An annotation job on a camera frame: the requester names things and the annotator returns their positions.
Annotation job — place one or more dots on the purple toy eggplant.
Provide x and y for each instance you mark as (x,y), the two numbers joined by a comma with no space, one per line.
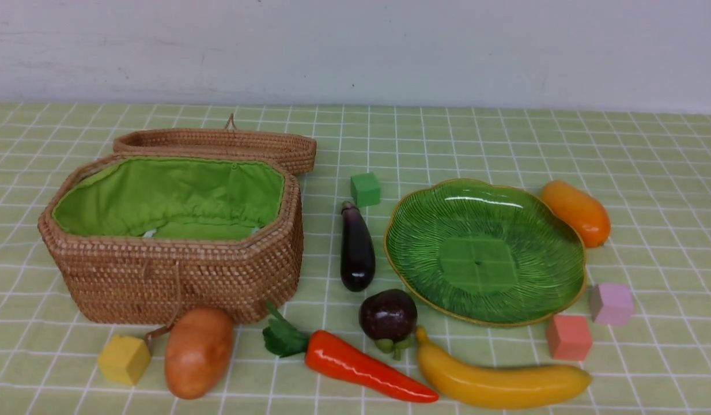
(358,257)

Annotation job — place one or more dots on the dark purple toy mangosteen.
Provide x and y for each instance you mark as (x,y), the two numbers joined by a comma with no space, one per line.
(389,318)

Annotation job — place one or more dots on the red toy chili pepper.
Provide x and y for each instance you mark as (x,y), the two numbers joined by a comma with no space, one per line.
(334,358)

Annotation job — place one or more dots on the brown toy potato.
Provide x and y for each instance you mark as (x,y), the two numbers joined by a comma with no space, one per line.
(198,352)

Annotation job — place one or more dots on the yellow toy banana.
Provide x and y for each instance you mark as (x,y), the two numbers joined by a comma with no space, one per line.
(497,388)

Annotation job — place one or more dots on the orange toy mango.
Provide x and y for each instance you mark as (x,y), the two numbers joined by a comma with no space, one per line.
(585,214)

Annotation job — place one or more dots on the green foam cube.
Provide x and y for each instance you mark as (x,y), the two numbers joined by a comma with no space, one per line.
(365,189)

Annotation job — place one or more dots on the woven wicker basket lid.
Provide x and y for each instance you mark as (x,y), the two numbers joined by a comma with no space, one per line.
(295,153)

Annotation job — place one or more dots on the green glass leaf plate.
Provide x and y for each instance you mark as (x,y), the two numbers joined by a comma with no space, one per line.
(485,254)

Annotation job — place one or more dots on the green fabric basket liner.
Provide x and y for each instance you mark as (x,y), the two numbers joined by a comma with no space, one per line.
(173,198)

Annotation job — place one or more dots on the red foam cube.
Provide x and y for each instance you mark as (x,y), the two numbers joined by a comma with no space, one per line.
(568,337)

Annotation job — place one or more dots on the woven wicker basket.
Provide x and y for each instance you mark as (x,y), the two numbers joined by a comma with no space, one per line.
(124,280)

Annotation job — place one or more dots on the pink foam cube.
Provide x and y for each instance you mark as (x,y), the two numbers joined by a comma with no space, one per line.
(611,304)

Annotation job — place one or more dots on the yellow foam block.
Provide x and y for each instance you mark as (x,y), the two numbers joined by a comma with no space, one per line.
(124,359)

